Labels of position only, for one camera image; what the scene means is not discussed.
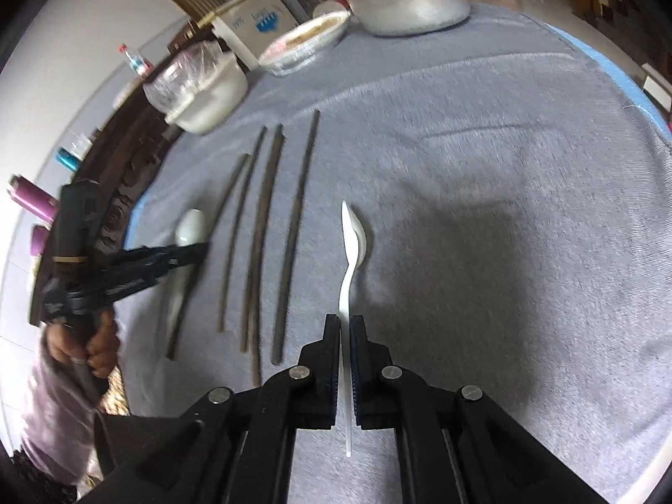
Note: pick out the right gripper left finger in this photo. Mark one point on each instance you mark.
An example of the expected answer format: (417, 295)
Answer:
(305, 395)

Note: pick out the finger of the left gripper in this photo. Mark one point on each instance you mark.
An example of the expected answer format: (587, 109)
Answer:
(125, 282)
(170, 256)

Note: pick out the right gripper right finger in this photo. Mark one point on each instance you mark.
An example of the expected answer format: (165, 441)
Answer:
(381, 389)

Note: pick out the white spoon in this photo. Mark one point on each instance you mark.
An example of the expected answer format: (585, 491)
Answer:
(190, 231)
(355, 248)

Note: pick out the person's left hand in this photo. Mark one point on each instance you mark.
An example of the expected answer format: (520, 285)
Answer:
(100, 353)

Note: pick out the purple thermos bottle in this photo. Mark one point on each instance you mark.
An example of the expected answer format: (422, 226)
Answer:
(32, 198)

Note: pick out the teal thermos bottle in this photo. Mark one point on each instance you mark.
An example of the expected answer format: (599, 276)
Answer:
(68, 160)

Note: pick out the carved dark wooden sideboard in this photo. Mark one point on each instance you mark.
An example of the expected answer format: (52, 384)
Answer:
(125, 158)

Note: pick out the white bowl with plastic bag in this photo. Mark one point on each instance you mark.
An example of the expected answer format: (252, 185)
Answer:
(201, 86)

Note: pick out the clear bottle with red cap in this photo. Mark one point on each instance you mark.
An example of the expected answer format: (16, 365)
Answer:
(140, 65)

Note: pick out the grey table cloth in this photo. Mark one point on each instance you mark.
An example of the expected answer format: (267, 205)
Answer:
(515, 187)

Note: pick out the foil covered food dish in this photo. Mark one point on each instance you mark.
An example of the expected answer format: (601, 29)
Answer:
(305, 44)

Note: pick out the white chest freezer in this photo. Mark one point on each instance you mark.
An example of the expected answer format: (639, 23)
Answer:
(248, 27)

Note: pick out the small white floor fan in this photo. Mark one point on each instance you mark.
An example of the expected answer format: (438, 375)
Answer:
(328, 7)

